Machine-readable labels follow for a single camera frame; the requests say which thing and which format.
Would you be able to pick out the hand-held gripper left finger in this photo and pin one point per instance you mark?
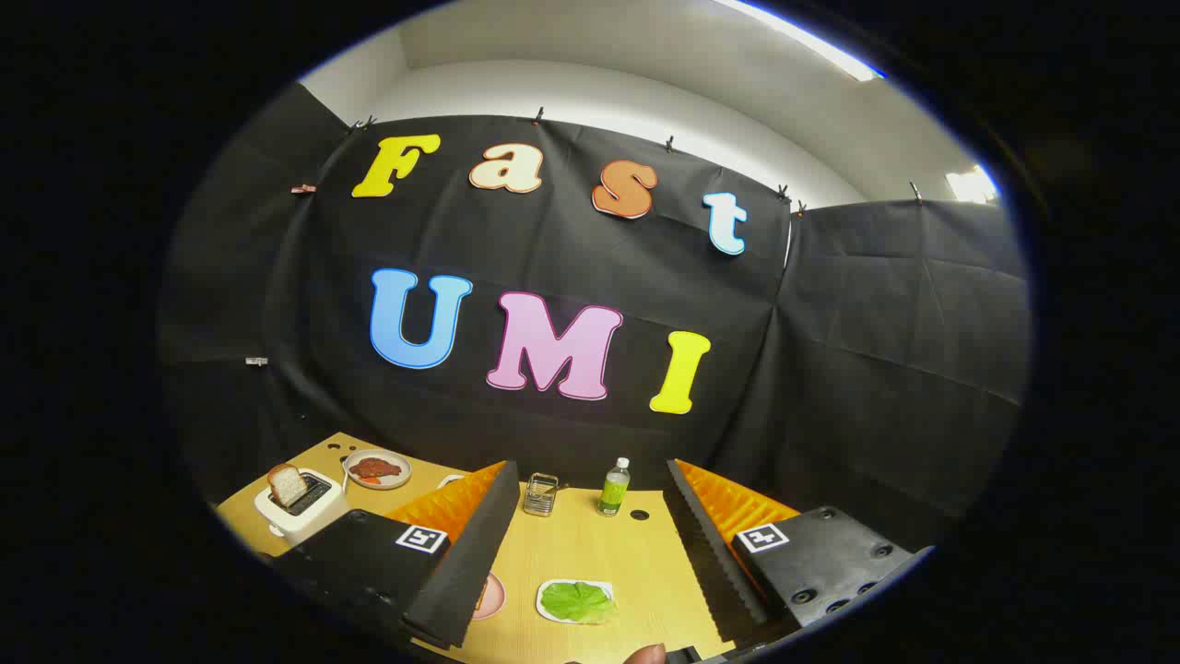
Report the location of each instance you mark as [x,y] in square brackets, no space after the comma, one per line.
[466,563]

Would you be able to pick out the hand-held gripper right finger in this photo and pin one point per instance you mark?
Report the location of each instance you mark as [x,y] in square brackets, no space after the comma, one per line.
[705,553]

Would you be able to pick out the green lettuce leaf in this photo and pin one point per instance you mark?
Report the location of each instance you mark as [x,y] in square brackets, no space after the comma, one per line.
[577,601]

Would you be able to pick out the toasted bread slice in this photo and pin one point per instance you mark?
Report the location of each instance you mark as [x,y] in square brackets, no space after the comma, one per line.
[288,484]

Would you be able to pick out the pink plate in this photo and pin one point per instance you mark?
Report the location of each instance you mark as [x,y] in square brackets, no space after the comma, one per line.
[495,598]

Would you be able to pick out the divided white bean dish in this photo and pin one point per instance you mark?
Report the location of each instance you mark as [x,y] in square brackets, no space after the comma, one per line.
[452,480]

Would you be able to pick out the white square plate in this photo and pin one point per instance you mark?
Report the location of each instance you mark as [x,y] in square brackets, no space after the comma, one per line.
[546,612]

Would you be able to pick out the round white plate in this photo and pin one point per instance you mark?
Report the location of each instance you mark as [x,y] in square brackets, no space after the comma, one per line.
[398,477]

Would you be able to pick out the green drink bottle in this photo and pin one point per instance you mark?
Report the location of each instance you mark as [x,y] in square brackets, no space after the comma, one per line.
[613,491]

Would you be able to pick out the red meat slice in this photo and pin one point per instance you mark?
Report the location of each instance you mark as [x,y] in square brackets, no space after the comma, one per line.
[376,468]

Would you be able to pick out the white toaster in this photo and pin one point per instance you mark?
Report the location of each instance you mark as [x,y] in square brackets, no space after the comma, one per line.
[309,518]

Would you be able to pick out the black backdrop cloth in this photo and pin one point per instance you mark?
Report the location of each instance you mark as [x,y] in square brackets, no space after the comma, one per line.
[553,249]

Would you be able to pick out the square ceiling light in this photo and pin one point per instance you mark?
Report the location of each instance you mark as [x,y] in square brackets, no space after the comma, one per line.
[973,186]

